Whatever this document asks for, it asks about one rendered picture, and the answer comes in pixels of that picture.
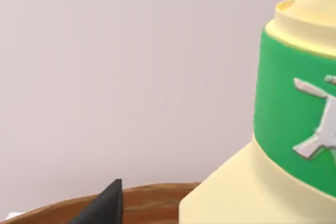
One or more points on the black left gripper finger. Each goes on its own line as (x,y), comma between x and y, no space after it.
(107,205)

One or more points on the cream and green trophy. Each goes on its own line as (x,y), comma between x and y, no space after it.
(275,134)

